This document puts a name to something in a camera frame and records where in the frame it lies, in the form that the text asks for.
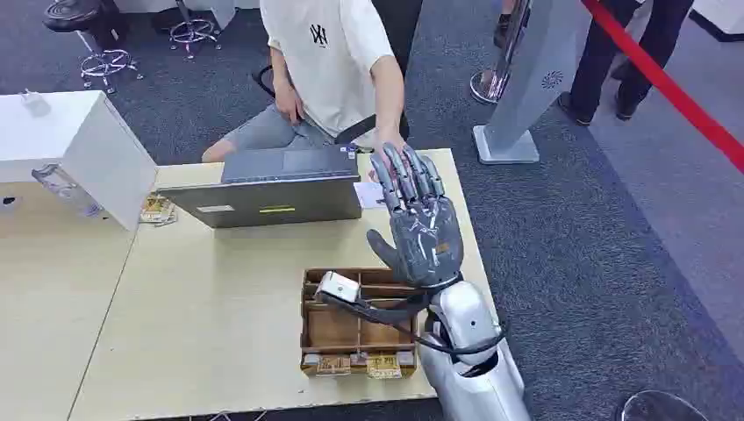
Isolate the yellow printed card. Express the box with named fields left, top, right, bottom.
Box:
left=366, top=353, right=404, bottom=381
left=315, top=354, right=354, bottom=377

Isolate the chrome stanchion post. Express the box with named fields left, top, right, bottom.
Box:
left=469, top=0, right=533, bottom=106

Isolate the small clear plastic object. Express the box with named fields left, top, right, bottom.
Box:
left=19, top=87, right=53, bottom=118

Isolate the red barrier belt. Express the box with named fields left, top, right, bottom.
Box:
left=580, top=0, right=744, bottom=176

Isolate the grey laptop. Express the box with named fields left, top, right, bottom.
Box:
left=157, top=143, right=364, bottom=230

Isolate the seated person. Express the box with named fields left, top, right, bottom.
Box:
left=201, top=0, right=409, bottom=171

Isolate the person's right hand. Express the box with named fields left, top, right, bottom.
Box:
left=273, top=80, right=307, bottom=126

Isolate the white paper card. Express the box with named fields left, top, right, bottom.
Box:
left=354, top=180, right=389, bottom=211

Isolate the black office chair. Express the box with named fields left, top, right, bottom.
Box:
left=251, top=63, right=411, bottom=146

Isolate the chrome stool base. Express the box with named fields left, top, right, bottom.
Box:
left=168, top=0, right=223, bottom=61
left=78, top=48, right=145, bottom=96

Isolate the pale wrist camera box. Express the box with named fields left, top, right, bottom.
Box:
left=314, top=270, right=362, bottom=305

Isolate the white furniture corner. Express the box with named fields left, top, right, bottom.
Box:
left=689, top=0, right=744, bottom=44

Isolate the wooden card box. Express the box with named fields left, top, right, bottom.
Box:
left=299, top=267, right=421, bottom=381

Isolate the black stool seat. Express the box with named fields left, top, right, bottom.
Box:
left=42, top=0, right=130, bottom=50

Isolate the person's left hand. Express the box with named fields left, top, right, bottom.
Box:
left=371, top=127, right=409, bottom=171

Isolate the standing person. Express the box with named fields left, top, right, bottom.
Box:
left=556, top=0, right=697, bottom=128

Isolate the grey kiosk stand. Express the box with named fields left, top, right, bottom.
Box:
left=471, top=0, right=588, bottom=166

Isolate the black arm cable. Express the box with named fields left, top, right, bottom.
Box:
left=316, top=290, right=508, bottom=379

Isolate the white cabinet box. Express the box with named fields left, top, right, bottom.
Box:
left=0, top=89, right=159, bottom=232

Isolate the person's foot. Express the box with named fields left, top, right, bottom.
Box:
left=492, top=0, right=519, bottom=50

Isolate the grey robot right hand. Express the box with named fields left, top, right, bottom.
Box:
left=367, top=142, right=465, bottom=289

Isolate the clear plastic bottle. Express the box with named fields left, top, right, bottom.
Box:
left=31, top=163, right=104, bottom=219

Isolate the round glass stand base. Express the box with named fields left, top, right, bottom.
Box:
left=614, top=389, right=712, bottom=421

